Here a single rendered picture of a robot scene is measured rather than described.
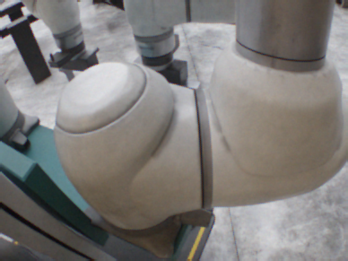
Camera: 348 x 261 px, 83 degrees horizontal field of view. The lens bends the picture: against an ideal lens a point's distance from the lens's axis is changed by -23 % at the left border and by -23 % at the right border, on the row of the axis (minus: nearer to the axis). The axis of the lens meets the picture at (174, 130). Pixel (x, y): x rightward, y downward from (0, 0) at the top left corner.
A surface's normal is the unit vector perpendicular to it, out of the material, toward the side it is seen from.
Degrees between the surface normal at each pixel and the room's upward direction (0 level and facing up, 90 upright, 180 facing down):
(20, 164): 0
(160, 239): 15
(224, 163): 45
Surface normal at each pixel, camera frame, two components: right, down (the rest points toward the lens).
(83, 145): -0.15, 0.33
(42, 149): -0.09, -0.65
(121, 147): 0.25, 0.28
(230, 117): -0.80, 0.15
